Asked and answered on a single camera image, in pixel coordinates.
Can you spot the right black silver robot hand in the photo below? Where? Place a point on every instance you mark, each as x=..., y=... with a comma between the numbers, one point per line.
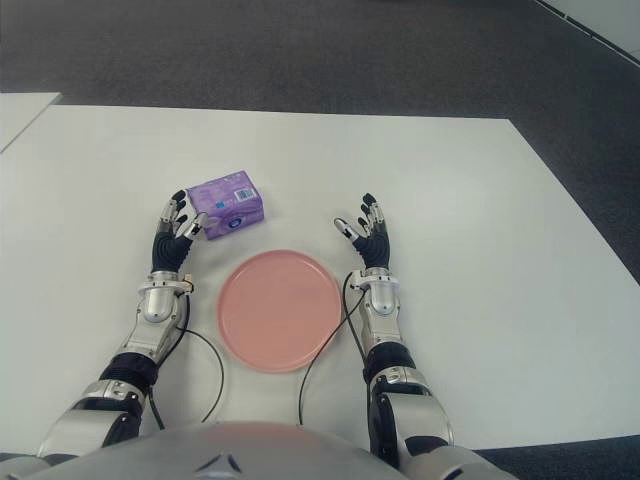
x=375, y=245

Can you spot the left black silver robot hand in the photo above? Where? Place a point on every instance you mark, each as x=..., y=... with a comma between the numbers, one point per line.
x=170, y=247

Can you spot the purple tissue paper pack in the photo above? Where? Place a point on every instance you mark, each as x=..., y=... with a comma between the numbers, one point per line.
x=232, y=200

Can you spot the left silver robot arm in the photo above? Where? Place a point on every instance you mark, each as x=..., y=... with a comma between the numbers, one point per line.
x=155, y=305

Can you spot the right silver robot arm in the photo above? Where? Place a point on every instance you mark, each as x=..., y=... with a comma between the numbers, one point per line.
x=385, y=300

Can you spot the pink round plate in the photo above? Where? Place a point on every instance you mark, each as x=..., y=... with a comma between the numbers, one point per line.
x=280, y=310

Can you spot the white side table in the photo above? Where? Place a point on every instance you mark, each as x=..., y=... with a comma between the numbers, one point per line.
x=22, y=112

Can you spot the silver robot torso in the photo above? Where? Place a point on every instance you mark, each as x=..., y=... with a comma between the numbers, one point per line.
x=250, y=455

